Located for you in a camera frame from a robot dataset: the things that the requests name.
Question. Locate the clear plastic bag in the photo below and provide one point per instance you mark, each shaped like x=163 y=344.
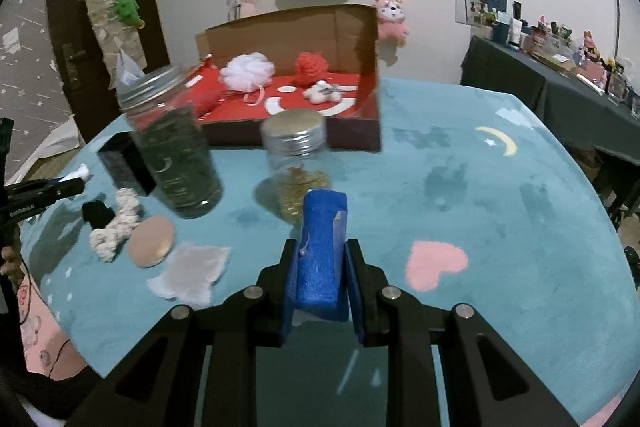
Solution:
x=127 y=72

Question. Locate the green plush toy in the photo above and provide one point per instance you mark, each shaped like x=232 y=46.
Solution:
x=126 y=7

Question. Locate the pink white-faced plush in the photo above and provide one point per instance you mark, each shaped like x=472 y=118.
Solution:
x=392 y=19

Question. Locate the cardboard box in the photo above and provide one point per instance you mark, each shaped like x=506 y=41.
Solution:
x=310 y=32

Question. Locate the floral tin box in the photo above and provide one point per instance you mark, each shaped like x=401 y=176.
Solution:
x=125 y=167

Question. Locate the white cloth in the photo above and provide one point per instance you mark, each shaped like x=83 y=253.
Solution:
x=81 y=171

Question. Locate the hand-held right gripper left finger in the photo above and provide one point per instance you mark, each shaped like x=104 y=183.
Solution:
x=286 y=317

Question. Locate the white mesh bath loofah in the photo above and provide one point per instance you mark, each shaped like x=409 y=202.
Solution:
x=247 y=72

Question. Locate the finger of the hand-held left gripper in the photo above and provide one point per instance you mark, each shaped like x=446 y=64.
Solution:
x=50 y=191

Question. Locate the pink bed sheet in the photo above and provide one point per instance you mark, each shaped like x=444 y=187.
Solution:
x=40 y=337

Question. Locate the pink pig plush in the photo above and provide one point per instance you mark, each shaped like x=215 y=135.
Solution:
x=248 y=8

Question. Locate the stick with orange tip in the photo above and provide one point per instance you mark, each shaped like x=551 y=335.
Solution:
x=237 y=4

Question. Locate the dark side table with clutter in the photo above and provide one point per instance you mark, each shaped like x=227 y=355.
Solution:
x=550 y=37

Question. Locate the beige hanging organizer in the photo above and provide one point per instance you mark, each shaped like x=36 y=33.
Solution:
x=107 y=32

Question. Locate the red mesh bath loofah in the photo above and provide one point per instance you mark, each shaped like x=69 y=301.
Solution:
x=310 y=67

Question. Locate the large glass jar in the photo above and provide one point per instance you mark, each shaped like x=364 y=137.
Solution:
x=175 y=157

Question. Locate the white cotton pad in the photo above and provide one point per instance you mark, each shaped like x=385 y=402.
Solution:
x=192 y=277

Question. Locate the cream crochet scrunchie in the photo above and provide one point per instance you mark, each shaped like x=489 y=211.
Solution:
x=117 y=227

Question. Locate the small glass jar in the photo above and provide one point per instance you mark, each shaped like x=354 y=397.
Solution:
x=295 y=142

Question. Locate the beige round powder puff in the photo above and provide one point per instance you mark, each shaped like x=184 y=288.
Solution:
x=150 y=242

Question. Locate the white paper bag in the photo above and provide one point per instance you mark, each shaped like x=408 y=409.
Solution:
x=55 y=144

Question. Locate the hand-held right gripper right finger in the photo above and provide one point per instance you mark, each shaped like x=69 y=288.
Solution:
x=356 y=307

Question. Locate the blue sponge block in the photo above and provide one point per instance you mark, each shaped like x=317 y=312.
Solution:
x=320 y=252

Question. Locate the dark brown door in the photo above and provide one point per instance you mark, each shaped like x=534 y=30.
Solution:
x=57 y=7

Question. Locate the black scrunchie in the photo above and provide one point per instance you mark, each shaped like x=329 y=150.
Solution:
x=97 y=213

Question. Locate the white fluffy hair clip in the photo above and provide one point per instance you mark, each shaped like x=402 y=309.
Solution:
x=317 y=92

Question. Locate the red oval sponge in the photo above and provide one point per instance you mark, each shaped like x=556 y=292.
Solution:
x=207 y=99

